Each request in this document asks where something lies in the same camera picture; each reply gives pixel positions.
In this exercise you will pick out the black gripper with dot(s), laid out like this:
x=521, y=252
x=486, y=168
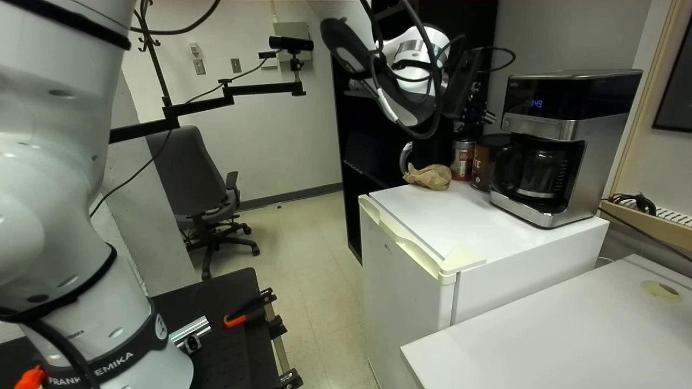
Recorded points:
x=463, y=78

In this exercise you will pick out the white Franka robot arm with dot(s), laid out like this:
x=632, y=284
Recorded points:
x=57, y=143

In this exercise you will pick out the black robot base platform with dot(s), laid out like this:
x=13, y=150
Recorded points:
x=230, y=352

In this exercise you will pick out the brown Van Houtte coffee can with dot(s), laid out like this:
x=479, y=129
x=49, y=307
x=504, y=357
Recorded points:
x=486, y=164

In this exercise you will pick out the glass coffee carafe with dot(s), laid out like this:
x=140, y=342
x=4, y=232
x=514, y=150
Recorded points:
x=538, y=174

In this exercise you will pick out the black silver coffee machine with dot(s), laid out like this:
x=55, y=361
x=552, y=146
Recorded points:
x=569, y=93

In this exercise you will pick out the crumpled brown cloth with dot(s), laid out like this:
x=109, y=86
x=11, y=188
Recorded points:
x=430, y=176

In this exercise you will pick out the black shelving unit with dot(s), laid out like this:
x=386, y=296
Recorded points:
x=375, y=143

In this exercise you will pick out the white mini fridge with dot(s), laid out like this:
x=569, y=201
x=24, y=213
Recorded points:
x=446, y=237

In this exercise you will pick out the grey office chair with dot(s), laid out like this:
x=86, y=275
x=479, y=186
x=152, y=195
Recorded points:
x=185, y=174

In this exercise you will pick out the orange black bar clamp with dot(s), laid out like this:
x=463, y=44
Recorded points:
x=246, y=314

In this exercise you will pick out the tan wooden wall ledge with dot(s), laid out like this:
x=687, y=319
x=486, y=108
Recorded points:
x=650, y=226

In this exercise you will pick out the black stereo camera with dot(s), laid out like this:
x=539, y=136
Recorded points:
x=290, y=44

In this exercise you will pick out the grey window frame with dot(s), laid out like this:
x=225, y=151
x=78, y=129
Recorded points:
x=677, y=86

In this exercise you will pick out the small wall outlet plate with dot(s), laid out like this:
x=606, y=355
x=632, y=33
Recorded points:
x=237, y=65

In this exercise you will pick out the black camera boom stand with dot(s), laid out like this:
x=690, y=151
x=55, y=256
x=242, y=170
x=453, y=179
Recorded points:
x=202, y=106

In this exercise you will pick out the white wall switch plate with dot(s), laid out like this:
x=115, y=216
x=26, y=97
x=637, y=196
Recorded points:
x=197, y=60

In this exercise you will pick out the silver metal bracket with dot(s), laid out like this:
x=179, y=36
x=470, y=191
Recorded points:
x=192, y=330

